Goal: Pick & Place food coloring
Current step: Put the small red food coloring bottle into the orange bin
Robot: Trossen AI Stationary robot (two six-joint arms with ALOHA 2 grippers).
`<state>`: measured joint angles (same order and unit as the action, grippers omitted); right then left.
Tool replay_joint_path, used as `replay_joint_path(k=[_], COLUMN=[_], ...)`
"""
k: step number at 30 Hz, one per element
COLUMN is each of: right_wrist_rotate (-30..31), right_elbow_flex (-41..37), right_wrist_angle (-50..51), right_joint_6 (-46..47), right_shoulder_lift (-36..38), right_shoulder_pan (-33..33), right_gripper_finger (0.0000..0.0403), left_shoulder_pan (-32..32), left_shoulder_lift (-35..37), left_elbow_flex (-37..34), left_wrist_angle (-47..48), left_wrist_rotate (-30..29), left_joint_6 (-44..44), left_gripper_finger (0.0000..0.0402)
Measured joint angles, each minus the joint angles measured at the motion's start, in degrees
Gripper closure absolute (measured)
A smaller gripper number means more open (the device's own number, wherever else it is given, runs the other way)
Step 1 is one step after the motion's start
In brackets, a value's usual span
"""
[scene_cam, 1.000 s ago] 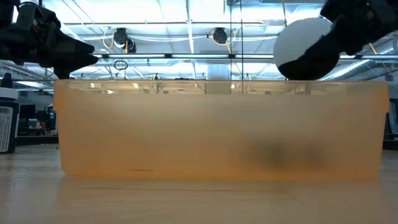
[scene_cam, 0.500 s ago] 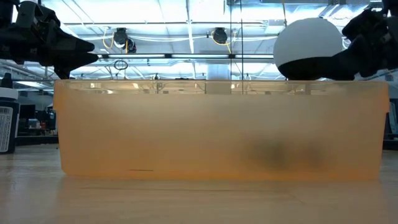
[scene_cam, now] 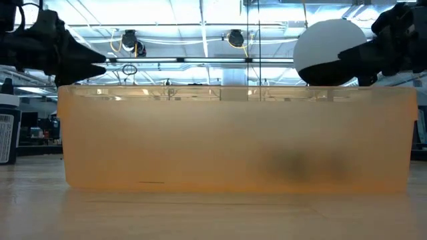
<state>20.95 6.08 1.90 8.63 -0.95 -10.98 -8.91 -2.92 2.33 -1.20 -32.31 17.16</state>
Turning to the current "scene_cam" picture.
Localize white globe lamp black base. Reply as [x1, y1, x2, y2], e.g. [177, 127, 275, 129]
[292, 19, 368, 103]

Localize ceiling light strip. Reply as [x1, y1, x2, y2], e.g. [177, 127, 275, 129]
[99, 57, 296, 65]

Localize cluttered black desk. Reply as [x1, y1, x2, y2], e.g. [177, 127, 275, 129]
[18, 106, 64, 157]

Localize large black-capped food coloring bottle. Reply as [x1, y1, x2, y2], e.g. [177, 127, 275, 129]
[0, 78, 22, 166]

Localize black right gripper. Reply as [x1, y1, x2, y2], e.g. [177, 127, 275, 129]
[338, 1, 427, 87]

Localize orange translucent plastic bin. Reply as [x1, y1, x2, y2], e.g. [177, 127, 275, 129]
[55, 84, 419, 194]

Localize ceiling cable reel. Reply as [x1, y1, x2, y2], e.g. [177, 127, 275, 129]
[227, 29, 246, 48]
[120, 29, 147, 58]

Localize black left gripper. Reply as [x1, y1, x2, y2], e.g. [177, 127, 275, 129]
[0, 9, 107, 87]

